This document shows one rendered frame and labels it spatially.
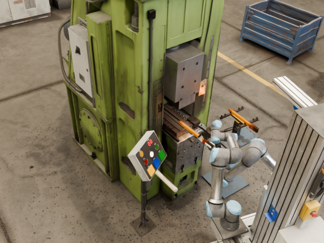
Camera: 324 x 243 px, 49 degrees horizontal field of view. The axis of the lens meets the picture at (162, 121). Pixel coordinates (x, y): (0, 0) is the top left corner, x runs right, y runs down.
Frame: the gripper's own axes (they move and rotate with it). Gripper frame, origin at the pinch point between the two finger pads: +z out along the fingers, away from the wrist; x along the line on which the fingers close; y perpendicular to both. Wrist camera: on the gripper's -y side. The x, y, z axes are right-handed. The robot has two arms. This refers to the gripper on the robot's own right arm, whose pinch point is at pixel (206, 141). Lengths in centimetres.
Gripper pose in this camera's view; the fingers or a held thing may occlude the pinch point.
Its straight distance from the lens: 329.6
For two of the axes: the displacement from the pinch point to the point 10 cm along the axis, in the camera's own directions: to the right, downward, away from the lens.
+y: -0.2, 7.7, 6.4
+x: 7.8, -3.9, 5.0
